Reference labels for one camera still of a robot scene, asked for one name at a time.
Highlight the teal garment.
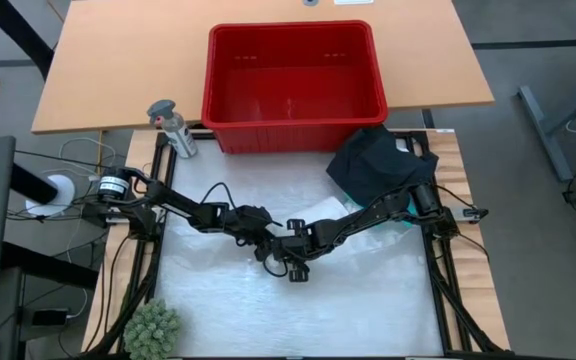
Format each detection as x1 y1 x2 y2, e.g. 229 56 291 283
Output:
342 187 419 230

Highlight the black left camera cable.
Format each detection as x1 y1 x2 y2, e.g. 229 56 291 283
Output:
200 181 239 209

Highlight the red plastic bin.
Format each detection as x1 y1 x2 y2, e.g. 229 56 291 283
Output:
201 19 390 155

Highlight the black garment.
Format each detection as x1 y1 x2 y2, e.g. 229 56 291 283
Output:
325 124 440 209

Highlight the black phone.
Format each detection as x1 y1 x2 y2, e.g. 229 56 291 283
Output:
31 308 69 329

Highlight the grey desk leg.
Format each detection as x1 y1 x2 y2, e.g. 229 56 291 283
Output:
517 64 576 182

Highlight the clear spray bottle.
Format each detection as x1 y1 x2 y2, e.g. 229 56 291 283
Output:
146 98 199 159

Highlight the black camera cable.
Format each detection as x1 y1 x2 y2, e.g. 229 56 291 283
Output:
200 181 239 209
261 254 290 279

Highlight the black desk leg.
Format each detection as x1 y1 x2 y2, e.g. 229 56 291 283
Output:
0 0 57 81

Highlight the black right camera cable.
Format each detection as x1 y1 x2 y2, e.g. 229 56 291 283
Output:
261 254 290 279

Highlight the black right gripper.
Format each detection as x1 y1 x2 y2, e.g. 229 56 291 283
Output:
270 218 332 284

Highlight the small green plant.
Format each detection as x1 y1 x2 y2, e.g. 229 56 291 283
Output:
123 298 183 360

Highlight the small white cloth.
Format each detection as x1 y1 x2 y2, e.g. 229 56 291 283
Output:
265 195 354 239

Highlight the light wooden desk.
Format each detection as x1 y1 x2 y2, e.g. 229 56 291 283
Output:
31 0 495 134

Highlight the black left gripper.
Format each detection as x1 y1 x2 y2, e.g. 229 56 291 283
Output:
225 203 285 262

